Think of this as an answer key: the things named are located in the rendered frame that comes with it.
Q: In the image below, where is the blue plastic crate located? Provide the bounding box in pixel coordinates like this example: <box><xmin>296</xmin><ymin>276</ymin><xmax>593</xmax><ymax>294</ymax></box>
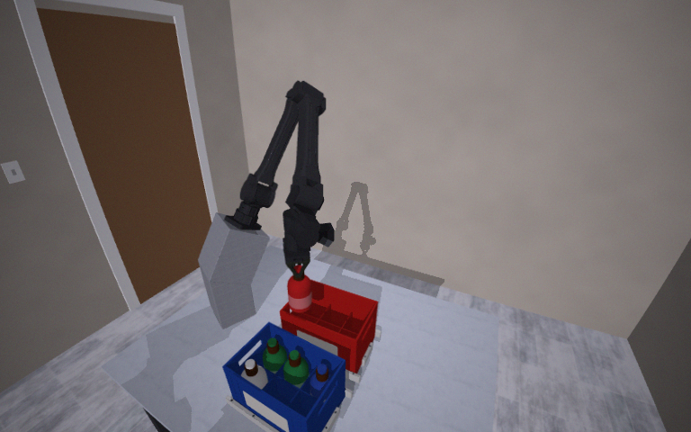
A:
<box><xmin>222</xmin><ymin>322</ymin><xmax>346</xmax><ymax>432</ymax></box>

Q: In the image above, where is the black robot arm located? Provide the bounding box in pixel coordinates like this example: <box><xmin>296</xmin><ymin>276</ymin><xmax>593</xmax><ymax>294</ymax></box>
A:
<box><xmin>224</xmin><ymin>80</ymin><xmax>335</xmax><ymax>253</ymax></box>

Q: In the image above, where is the red bottle with pink label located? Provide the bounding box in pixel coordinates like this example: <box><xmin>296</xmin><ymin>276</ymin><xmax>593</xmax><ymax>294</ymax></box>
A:
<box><xmin>287</xmin><ymin>265</ymin><xmax>312</xmax><ymax>313</ymax></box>

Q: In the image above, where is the red plastic crate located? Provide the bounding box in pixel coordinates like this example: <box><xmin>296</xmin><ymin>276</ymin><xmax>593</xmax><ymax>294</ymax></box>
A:
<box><xmin>280</xmin><ymin>280</ymin><xmax>378</xmax><ymax>374</ymax></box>

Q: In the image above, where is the white bottle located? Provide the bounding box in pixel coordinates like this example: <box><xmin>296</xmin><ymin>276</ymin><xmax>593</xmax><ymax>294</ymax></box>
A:
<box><xmin>241</xmin><ymin>359</ymin><xmax>268</xmax><ymax>390</ymax></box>

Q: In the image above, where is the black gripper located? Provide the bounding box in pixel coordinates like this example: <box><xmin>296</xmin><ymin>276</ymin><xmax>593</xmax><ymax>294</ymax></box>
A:
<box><xmin>283</xmin><ymin>232</ymin><xmax>310</xmax><ymax>278</ymax></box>

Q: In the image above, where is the green bottle with pale green label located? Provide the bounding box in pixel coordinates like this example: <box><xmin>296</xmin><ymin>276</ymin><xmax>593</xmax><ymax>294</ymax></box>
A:
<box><xmin>263</xmin><ymin>337</ymin><xmax>288</xmax><ymax>374</ymax></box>
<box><xmin>283</xmin><ymin>350</ymin><xmax>310</xmax><ymax>388</ymax></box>

